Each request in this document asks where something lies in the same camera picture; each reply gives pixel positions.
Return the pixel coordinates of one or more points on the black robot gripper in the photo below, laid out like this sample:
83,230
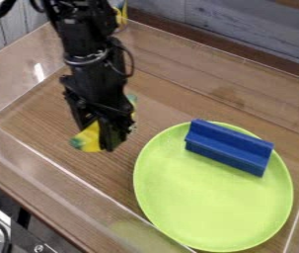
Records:
98,80

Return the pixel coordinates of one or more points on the yellow toy banana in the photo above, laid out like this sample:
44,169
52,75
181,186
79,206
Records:
123,107

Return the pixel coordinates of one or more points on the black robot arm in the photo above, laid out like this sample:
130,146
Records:
86,24

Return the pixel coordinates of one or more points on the green round plate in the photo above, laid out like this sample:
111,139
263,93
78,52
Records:
209,206

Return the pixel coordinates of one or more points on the blue foam block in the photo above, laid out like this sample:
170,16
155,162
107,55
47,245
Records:
227,146

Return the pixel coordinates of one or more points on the yellow labelled tin can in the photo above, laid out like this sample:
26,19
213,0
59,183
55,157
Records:
120,6

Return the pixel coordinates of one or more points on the black device with knob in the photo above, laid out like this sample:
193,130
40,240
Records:
38,239

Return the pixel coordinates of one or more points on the clear acrylic enclosure wall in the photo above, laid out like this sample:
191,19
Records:
80,192

